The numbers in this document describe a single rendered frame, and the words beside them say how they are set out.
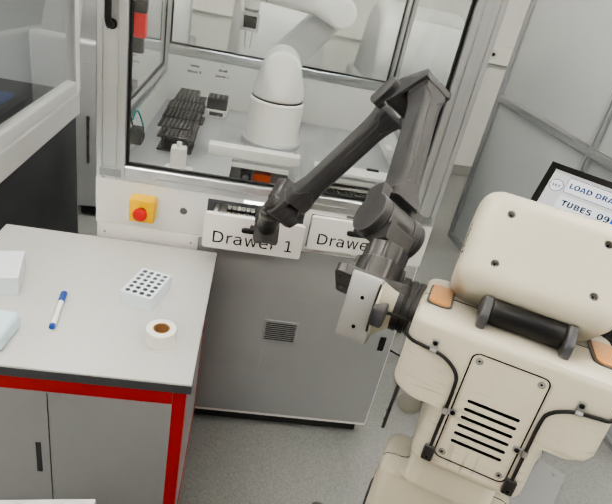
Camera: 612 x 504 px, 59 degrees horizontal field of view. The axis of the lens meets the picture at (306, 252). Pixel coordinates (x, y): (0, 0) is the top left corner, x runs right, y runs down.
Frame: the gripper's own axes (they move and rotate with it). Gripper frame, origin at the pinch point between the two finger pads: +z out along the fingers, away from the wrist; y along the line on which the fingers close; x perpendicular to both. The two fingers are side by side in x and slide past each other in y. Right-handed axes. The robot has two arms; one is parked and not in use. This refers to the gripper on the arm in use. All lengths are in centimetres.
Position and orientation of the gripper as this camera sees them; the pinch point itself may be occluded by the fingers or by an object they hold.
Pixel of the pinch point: (264, 235)
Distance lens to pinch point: 156.7
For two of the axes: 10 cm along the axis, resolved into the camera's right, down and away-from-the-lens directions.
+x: -9.8, -1.2, -1.4
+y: 0.8, -9.5, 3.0
